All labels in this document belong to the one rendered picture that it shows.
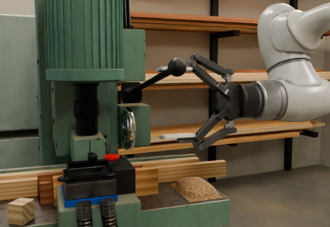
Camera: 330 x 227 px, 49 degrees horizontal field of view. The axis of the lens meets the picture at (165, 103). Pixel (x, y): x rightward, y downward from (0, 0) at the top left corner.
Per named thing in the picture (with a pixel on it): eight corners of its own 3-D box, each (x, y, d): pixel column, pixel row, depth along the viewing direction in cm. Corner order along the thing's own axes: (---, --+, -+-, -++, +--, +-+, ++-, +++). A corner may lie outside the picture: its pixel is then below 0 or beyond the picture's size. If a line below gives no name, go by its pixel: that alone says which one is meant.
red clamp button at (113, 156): (105, 162, 68) (105, 156, 68) (103, 158, 71) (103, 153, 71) (121, 160, 69) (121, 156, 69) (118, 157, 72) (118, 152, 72)
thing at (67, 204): (64, 208, 60) (63, 176, 60) (61, 186, 71) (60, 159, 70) (140, 199, 64) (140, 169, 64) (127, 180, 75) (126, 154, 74)
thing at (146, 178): (53, 206, 76) (52, 178, 76) (53, 203, 78) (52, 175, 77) (158, 194, 84) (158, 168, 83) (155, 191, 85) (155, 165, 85)
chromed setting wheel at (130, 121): (126, 155, 96) (126, 109, 94) (118, 145, 108) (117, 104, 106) (138, 154, 97) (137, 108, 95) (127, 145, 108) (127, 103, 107)
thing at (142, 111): (121, 148, 104) (120, 106, 102) (116, 143, 110) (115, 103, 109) (152, 145, 106) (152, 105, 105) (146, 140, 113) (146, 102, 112)
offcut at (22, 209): (8, 223, 68) (7, 203, 68) (21, 215, 72) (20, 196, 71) (22, 225, 67) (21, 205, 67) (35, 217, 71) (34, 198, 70)
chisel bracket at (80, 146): (74, 177, 80) (73, 139, 79) (70, 161, 93) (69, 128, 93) (107, 174, 83) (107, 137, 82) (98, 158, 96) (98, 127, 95)
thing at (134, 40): (118, 81, 103) (118, 28, 102) (113, 80, 112) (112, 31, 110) (147, 81, 106) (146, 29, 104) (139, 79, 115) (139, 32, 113)
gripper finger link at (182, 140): (199, 136, 76) (200, 150, 76) (176, 137, 75) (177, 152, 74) (202, 136, 75) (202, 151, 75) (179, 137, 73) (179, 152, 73)
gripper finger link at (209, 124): (221, 102, 79) (226, 107, 80) (187, 139, 77) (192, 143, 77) (230, 101, 76) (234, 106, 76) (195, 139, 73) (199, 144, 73)
